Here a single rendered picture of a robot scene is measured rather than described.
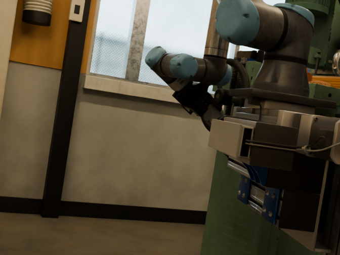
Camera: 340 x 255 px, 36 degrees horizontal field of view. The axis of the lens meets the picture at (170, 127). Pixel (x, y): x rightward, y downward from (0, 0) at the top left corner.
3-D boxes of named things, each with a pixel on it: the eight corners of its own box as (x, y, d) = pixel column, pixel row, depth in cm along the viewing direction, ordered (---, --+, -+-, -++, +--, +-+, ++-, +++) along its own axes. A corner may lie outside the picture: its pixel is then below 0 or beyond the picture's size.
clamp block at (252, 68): (226, 83, 207) (230, 60, 207) (253, 88, 215) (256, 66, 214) (251, 84, 195) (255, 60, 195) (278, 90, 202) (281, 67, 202)
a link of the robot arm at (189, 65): (210, 58, 160) (192, 57, 169) (179, 51, 154) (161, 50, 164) (206, 83, 160) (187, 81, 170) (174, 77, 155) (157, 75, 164)
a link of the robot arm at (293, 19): (318, 62, 138) (327, 10, 137) (280, 52, 131) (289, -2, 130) (287, 62, 148) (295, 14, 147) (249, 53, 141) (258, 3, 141)
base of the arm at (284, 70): (317, 99, 134) (324, 60, 133) (261, 90, 132) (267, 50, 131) (295, 99, 149) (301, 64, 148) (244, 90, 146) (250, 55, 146)
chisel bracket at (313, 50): (281, 64, 213) (284, 43, 212) (305, 70, 220) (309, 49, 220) (294, 64, 207) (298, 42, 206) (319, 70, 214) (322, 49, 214)
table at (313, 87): (194, 87, 227) (196, 74, 227) (247, 97, 243) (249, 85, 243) (293, 96, 175) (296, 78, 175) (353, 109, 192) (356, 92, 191)
